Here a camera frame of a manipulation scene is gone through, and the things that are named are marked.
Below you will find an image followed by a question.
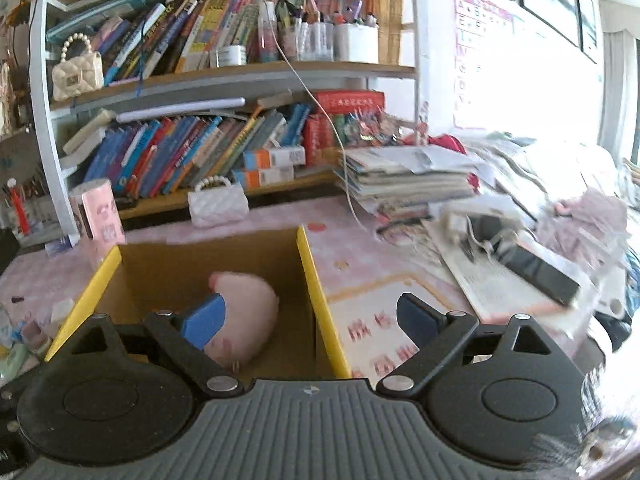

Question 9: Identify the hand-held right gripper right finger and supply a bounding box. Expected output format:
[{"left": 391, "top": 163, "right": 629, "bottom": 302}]
[{"left": 376, "top": 292, "right": 576, "bottom": 396}]

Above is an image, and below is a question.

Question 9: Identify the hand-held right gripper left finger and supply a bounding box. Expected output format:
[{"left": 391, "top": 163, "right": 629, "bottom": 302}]
[{"left": 50, "top": 294, "right": 245, "bottom": 398}]

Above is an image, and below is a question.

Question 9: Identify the round pink plush toy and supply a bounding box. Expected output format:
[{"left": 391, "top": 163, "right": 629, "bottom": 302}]
[{"left": 197, "top": 271, "right": 280, "bottom": 371}]

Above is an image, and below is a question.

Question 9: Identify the yellow-flapped cardboard box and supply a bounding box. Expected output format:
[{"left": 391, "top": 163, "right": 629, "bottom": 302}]
[{"left": 44, "top": 226, "right": 353, "bottom": 381}]

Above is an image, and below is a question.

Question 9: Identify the pile of loose papers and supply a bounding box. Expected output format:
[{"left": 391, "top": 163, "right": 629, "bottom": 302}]
[{"left": 425, "top": 135, "right": 626, "bottom": 331}]

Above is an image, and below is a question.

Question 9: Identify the pink checkered tablecloth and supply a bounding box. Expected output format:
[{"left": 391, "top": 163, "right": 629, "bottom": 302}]
[{"left": 0, "top": 195, "right": 591, "bottom": 381}]

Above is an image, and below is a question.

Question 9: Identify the white quilted handbag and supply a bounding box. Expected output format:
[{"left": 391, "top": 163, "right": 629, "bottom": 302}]
[{"left": 187, "top": 176, "right": 250, "bottom": 229}]

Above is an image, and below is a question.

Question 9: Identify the black rectangular case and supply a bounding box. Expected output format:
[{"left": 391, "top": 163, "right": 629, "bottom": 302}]
[{"left": 495, "top": 242, "right": 581, "bottom": 307}]

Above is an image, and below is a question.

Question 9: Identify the stack of magazines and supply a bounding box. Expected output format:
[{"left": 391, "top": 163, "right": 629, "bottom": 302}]
[{"left": 334, "top": 145, "right": 481, "bottom": 216}]

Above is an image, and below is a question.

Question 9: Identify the pink humidifier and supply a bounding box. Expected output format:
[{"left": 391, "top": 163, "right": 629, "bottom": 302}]
[{"left": 69, "top": 178, "right": 126, "bottom": 270}]

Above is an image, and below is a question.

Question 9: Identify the orange and white box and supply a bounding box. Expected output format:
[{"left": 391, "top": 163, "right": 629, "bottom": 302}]
[
  {"left": 231, "top": 166, "right": 295, "bottom": 191},
  {"left": 243, "top": 146, "right": 307, "bottom": 171}
]

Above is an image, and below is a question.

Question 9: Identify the row of blue books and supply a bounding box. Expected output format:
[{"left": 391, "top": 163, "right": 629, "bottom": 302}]
[{"left": 82, "top": 105, "right": 311, "bottom": 200}]

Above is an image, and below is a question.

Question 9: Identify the red cloth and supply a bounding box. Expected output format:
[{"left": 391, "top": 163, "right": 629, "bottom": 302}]
[{"left": 417, "top": 132, "right": 468, "bottom": 156}]

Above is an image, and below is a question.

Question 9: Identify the pink crumpled cloth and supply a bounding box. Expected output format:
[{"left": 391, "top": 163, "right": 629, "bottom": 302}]
[{"left": 537, "top": 190, "right": 628, "bottom": 271}]

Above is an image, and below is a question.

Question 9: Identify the pile of colourful packets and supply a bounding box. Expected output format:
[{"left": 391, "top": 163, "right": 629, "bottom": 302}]
[{"left": 303, "top": 112, "right": 401, "bottom": 166}]

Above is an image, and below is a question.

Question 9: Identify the grey fluffy fur trim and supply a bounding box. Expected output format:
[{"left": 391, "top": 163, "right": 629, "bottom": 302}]
[{"left": 520, "top": 400, "right": 640, "bottom": 480}]

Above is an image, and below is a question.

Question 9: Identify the white paperback book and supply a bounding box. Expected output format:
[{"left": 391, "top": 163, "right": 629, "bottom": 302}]
[{"left": 60, "top": 135, "right": 108, "bottom": 170}]

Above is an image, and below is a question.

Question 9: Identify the white rolled tube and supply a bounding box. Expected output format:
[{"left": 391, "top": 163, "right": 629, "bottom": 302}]
[{"left": 116, "top": 97, "right": 247, "bottom": 123}]

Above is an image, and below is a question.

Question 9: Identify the red tassel ornament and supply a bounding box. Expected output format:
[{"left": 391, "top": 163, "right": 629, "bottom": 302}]
[{"left": 7, "top": 178, "right": 31, "bottom": 236}]

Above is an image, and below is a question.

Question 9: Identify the red box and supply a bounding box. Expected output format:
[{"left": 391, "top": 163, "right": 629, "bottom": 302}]
[{"left": 312, "top": 91, "right": 386, "bottom": 116}]

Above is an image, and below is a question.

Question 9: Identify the cream paperback book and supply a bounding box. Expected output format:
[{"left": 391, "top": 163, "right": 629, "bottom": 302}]
[{"left": 62, "top": 109, "right": 118, "bottom": 153}]

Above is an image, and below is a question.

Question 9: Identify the white wooden bookshelf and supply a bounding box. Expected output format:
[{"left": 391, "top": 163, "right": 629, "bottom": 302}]
[{"left": 27, "top": 0, "right": 421, "bottom": 251}]

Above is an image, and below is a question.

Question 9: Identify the white round jar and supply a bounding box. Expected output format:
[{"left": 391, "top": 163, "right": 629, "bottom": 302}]
[{"left": 210, "top": 45, "right": 248, "bottom": 68}]

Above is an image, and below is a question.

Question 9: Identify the cream quilted handbag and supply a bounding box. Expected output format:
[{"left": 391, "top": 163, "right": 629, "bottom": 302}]
[{"left": 51, "top": 33, "right": 105, "bottom": 102}]

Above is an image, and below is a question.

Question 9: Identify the white pen holder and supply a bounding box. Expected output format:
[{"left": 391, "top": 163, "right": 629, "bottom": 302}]
[{"left": 334, "top": 22, "right": 380, "bottom": 65}]

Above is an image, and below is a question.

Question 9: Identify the row of colourful books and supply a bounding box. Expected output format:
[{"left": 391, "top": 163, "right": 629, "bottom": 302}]
[{"left": 47, "top": 0, "right": 281, "bottom": 86}]

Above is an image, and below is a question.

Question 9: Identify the clear bottle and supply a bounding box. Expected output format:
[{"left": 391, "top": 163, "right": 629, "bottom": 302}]
[{"left": 257, "top": 1, "right": 279, "bottom": 63}]

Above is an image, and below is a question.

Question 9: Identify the bamboo box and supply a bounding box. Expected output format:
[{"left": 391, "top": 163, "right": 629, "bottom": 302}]
[{"left": 372, "top": 0, "right": 405, "bottom": 66}]

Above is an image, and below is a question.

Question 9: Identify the white curtain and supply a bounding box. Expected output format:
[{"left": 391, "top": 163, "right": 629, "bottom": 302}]
[{"left": 602, "top": 25, "right": 640, "bottom": 161}]

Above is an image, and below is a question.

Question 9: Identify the pink wall poster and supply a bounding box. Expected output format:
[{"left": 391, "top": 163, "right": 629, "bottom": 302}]
[{"left": 452, "top": 0, "right": 516, "bottom": 128}]

